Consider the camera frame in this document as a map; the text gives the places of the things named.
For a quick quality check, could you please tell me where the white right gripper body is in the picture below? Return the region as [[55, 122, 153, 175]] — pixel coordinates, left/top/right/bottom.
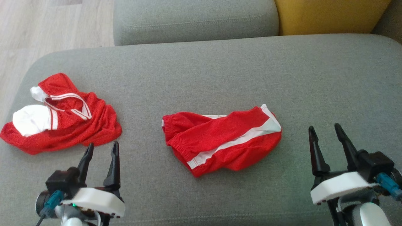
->
[[310, 172, 379, 205]]

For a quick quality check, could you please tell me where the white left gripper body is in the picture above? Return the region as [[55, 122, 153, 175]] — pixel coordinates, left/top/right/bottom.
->
[[61, 185, 125, 218]]

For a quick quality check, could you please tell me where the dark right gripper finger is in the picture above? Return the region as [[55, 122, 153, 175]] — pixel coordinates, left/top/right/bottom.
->
[[308, 126, 330, 177], [334, 123, 359, 172]]

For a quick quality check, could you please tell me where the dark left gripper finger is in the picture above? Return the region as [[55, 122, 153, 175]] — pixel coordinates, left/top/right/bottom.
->
[[77, 143, 95, 184], [103, 141, 121, 189]]

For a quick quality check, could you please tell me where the red basketball jersey white trim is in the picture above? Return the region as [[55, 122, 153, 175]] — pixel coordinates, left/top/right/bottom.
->
[[0, 73, 122, 155]]

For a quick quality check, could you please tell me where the red shorts white stripe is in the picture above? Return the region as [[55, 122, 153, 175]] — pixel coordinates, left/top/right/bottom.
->
[[162, 104, 282, 178]]

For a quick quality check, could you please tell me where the large grey sofa ottoman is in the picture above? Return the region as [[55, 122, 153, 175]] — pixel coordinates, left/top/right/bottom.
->
[[0, 34, 402, 226]]

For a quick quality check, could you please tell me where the yellow sofa backrest cushion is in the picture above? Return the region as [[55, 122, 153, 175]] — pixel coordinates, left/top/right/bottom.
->
[[274, 0, 392, 35]]

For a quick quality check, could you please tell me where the grey sofa seat cushion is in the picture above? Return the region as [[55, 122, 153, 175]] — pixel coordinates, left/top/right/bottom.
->
[[113, 0, 279, 46]]

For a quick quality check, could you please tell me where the left teal plug cable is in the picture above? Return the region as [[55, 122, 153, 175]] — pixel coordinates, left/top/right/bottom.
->
[[36, 190, 65, 226]]

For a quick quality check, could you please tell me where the teal plug cable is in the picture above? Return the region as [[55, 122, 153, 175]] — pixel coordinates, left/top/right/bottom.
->
[[376, 173, 402, 201], [36, 190, 65, 226]]

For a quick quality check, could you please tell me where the right teal plug cable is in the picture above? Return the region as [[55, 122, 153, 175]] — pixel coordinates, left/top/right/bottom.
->
[[376, 173, 402, 201]]

